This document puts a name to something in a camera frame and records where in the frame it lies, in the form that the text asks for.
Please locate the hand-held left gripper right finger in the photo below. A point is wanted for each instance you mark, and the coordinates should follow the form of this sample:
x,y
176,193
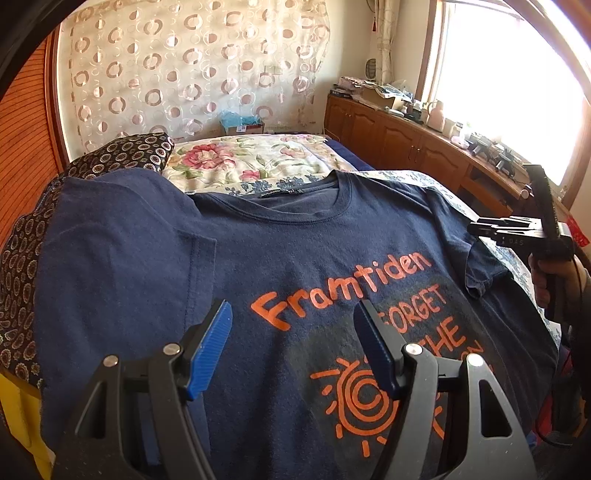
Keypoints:
x,y
374,346

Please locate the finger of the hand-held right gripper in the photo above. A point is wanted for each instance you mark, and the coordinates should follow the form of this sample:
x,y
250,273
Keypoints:
x,y
491,233
508,222

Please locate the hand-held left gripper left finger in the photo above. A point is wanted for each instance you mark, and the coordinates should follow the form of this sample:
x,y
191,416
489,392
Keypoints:
x,y
210,350

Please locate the navy blue printed t-shirt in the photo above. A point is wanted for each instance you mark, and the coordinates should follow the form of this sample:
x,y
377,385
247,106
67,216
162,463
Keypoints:
x,y
277,240

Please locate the person's right forearm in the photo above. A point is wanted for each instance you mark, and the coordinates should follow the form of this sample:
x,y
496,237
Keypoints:
x,y
579,295

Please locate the person's right hand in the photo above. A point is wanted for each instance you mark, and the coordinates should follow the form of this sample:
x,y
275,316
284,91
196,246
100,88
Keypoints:
x,y
537,281

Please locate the blue floral bed sheet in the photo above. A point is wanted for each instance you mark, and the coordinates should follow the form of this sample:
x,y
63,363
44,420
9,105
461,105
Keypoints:
x,y
508,263

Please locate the black devices on cabinet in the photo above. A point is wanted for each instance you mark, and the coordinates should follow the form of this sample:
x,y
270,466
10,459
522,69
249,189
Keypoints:
x,y
491,154

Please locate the wooden low cabinet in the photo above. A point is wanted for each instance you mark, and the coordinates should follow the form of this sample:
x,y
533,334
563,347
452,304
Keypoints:
x,y
406,138

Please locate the pink thermos jug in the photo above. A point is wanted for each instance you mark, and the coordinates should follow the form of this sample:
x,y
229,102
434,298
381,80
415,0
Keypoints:
x,y
436,115

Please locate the window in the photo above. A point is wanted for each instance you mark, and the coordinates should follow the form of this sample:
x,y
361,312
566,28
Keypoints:
x,y
508,69

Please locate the open cardboard box with clutter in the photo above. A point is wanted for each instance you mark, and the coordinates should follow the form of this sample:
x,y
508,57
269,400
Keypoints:
x,y
381,96

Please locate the floral quilt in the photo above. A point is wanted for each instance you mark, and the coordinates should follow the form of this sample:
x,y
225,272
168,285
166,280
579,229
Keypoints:
x,y
217,157

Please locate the yellow cloth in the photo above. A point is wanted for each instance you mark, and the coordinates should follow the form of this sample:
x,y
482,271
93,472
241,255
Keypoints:
x,y
23,415

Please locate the white oval fan heater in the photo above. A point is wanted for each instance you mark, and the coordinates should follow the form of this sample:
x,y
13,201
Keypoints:
x,y
372,68

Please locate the stack of books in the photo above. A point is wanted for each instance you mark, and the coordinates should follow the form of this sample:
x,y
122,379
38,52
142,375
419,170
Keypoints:
x,y
347,86

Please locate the pale window curtain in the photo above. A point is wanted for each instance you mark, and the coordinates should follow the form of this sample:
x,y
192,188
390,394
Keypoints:
x,y
397,41

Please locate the dark patterned pillow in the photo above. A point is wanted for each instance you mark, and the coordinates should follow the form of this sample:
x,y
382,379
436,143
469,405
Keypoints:
x,y
18,258

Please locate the blue tissue box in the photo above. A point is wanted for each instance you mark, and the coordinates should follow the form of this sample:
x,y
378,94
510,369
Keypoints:
x,y
235,117

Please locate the wooden slatted wardrobe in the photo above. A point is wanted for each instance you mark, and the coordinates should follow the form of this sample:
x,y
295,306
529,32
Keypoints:
x,y
27,138

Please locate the circle patterned sheer curtain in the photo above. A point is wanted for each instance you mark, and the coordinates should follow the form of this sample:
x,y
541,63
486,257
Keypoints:
x,y
184,69

